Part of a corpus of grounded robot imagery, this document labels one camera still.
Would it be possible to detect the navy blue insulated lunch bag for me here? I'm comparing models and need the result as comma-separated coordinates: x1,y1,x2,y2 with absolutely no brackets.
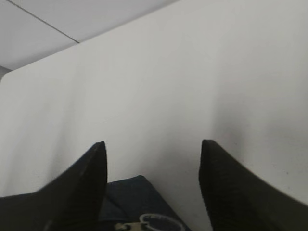
96,175,190,231

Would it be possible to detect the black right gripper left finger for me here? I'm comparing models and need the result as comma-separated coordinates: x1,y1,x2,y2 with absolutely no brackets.
0,141,107,231

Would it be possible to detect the silver zipper pull ring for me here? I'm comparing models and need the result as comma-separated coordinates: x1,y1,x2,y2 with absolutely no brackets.
115,213,185,231

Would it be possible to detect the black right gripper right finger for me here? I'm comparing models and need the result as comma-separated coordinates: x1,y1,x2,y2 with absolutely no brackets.
199,140,308,231

